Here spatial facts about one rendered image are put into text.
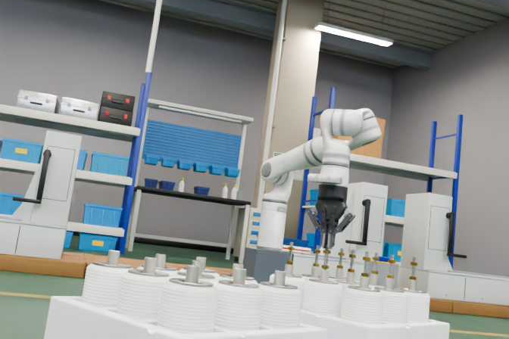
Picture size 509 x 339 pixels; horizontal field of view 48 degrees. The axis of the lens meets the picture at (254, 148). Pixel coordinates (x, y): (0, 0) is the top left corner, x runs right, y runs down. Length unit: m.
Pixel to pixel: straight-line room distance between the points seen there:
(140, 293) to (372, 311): 0.57
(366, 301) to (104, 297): 0.59
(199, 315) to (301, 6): 7.90
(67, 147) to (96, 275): 2.39
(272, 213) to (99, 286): 1.01
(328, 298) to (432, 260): 2.83
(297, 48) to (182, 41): 2.66
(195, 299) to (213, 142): 6.72
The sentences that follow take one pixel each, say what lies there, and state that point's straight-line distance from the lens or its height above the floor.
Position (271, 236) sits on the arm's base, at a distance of 2.03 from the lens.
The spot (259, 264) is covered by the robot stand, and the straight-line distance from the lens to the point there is 1.99.
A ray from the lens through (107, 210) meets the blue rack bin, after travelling 6.07.
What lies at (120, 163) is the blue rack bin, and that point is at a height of 0.92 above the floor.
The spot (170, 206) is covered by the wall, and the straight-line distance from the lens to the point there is 9.88.
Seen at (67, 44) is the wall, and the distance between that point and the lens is 10.16.
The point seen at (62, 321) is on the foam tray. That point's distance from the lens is 1.17.
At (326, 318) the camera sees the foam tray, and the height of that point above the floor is 0.18.
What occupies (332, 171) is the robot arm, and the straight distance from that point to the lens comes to 1.45.
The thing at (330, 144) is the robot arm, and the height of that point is 0.60.
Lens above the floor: 0.34
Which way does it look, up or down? 9 degrees up
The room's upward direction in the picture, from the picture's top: 7 degrees clockwise
